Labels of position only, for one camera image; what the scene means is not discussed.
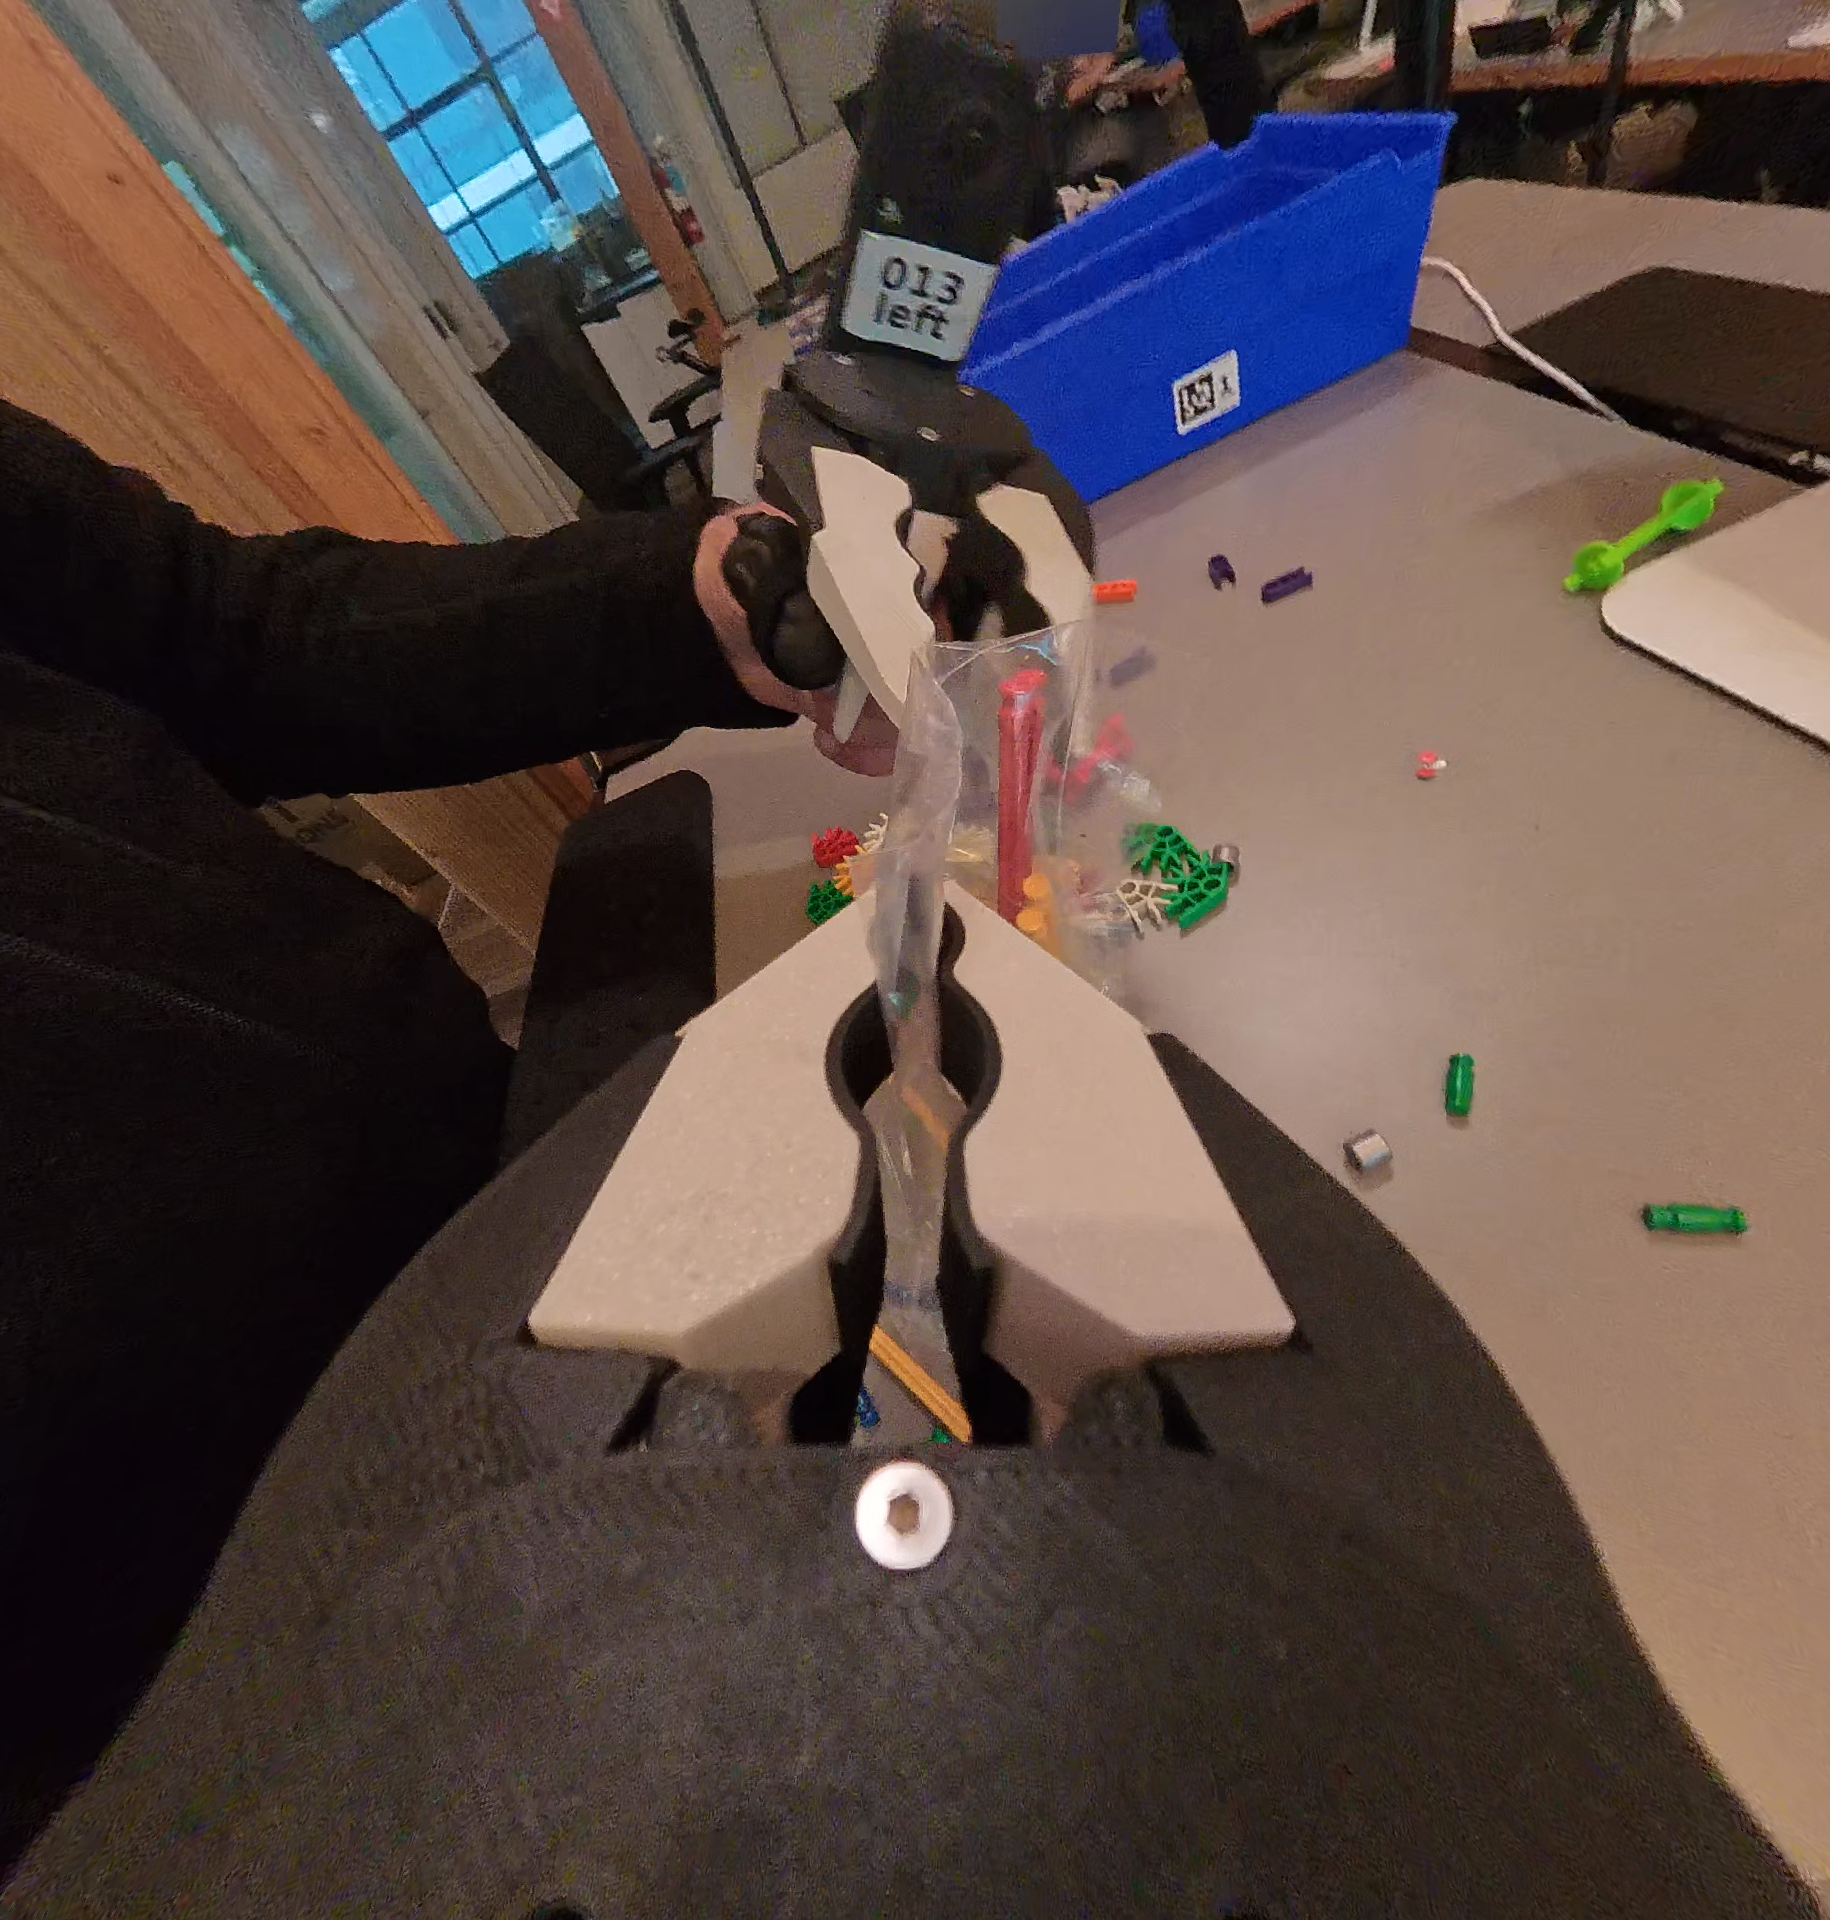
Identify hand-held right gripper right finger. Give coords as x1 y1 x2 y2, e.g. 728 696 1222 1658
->
931 884 1299 1444

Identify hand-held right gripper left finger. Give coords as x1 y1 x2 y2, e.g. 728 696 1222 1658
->
525 899 893 1444

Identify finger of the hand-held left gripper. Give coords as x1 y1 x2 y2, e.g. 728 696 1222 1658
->
803 447 942 713
913 482 1099 638

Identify clear bag of colourful rods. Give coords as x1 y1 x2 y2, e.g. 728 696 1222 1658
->
862 621 1157 1448

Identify white stand with wooden board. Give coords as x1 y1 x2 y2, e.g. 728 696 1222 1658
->
1601 456 1830 769

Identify person's left forearm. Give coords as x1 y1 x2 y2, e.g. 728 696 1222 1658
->
0 376 797 803

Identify person's left hand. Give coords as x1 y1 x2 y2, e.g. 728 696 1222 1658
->
691 507 898 777

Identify scattered loose plastic connectors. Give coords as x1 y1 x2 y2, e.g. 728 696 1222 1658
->
808 817 1245 939

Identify blue plastic bin with tag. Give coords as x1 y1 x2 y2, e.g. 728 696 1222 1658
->
961 112 1458 504

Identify black office chair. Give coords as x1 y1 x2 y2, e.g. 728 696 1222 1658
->
480 262 708 512

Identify person's black clothing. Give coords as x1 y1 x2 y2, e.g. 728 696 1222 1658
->
0 644 518 1920

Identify lime green toy rod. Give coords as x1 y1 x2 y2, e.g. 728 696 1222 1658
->
1562 478 1728 593

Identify white cable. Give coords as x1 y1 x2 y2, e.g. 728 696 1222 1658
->
1417 254 1623 423

